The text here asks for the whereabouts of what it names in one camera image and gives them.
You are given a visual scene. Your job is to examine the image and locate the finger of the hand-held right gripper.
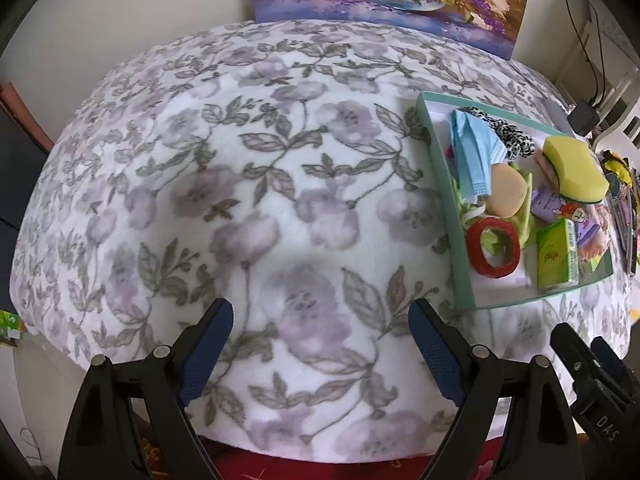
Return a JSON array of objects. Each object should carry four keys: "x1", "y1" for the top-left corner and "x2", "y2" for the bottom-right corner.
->
[
  {"x1": 550, "y1": 322, "x2": 608, "y2": 401},
  {"x1": 590, "y1": 337, "x2": 633, "y2": 386}
]

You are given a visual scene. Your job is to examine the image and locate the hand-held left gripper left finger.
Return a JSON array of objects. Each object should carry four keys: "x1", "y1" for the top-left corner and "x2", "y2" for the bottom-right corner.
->
[{"x1": 57, "y1": 298, "x2": 235, "y2": 480}]

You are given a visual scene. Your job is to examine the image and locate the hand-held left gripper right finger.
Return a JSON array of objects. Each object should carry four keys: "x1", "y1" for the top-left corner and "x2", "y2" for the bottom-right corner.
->
[{"x1": 408, "y1": 298, "x2": 586, "y2": 480}]

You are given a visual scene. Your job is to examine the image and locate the teal shallow tray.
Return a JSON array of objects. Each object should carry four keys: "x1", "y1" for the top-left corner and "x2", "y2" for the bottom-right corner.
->
[{"x1": 415, "y1": 91, "x2": 615, "y2": 310}]

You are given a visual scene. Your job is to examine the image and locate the red tape roll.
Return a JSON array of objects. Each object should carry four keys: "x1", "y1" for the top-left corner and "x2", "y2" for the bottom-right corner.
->
[{"x1": 467, "y1": 217, "x2": 522, "y2": 277}]

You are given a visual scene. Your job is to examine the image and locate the green tissue pack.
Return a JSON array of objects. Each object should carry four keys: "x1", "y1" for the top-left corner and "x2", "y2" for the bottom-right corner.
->
[{"x1": 536, "y1": 218, "x2": 580, "y2": 290}]

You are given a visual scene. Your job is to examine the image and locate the green cloth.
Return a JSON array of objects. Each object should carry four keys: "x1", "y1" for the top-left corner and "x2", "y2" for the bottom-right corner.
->
[{"x1": 452, "y1": 170, "x2": 536, "y2": 261}]

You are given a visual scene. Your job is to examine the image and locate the purple cartoon packet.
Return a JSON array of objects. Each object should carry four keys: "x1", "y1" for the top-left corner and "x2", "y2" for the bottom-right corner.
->
[{"x1": 530, "y1": 185, "x2": 608, "y2": 251}]

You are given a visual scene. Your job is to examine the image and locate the beige powder puff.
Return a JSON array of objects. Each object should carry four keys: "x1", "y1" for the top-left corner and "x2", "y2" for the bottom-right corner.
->
[{"x1": 487, "y1": 165, "x2": 528, "y2": 219}]

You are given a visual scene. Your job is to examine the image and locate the green and yellow sponge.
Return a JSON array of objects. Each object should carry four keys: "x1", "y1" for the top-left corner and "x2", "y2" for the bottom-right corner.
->
[{"x1": 542, "y1": 135, "x2": 611, "y2": 204}]

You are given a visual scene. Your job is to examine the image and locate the pink striped towel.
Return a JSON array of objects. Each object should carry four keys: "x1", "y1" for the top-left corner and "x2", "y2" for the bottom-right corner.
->
[{"x1": 532, "y1": 152, "x2": 558, "y2": 183}]

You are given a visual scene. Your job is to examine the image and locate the blue face mask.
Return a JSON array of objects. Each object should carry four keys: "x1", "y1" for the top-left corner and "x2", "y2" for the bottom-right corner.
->
[{"x1": 450, "y1": 110, "x2": 508, "y2": 206}]

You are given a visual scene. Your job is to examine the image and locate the black and white scrunchie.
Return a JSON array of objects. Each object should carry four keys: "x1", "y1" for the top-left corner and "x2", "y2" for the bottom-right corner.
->
[{"x1": 460, "y1": 106, "x2": 535, "y2": 161}]

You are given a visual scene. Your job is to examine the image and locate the red patterned cloth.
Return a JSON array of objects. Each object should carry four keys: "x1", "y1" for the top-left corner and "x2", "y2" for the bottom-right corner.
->
[{"x1": 135, "y1": 435, "x2": 501, "y2": 480}]

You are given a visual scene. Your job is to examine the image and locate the yellow plush toy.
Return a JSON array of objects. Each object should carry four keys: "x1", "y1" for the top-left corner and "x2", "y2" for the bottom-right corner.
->
[{"x1": 602, "y1": 150, "x2": 632, "y2": 181}]

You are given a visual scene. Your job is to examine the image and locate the green printed packet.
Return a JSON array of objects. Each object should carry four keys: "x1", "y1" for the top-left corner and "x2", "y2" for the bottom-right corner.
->
[{"x1": 0, "y1": 310, "x2": 28, "y2": 348}]

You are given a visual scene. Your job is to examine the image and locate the white lattice chair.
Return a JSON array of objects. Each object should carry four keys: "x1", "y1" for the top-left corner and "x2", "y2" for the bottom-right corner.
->
[{"x1": 595, "y1": 67, "x2": 640, "y2": 153}]

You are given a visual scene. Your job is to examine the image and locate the black charger adapter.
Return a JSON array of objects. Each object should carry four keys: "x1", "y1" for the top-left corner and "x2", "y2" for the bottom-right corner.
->
[{"x1": 569, "y1": 101, "x2": 600, "y2": 136}]

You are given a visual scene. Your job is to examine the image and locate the dark brown-edged furniture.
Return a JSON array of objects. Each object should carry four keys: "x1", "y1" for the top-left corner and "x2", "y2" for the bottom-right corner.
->
[{"x1": 0, "y1": 82, "x2": 56, "y2": 241}]

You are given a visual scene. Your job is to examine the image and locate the black cable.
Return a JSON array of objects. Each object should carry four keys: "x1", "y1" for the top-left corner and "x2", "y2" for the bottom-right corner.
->
[{"x1": 564, "y1": 0, "x2": 608, "y2": 106}]

